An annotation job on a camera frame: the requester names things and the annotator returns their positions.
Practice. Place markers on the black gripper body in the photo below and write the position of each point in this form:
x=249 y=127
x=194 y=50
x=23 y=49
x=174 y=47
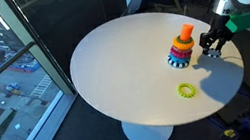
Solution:
x=218 y=28

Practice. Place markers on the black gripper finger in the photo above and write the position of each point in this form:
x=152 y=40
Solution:
x=220 y=44
x=204 y=44

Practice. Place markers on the orange stacking pole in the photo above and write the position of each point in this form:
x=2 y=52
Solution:
x=186 y=32

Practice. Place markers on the wooden chair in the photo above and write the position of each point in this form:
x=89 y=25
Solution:
x=173 y=5

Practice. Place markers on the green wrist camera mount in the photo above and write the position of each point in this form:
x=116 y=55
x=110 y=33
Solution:
x=248 y=20

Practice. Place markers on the white table pedestal base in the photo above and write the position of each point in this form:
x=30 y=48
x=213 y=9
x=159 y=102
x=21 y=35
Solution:
x=148 y=133

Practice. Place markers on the grey window frame post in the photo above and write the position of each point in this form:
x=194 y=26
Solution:
x=31 y=44

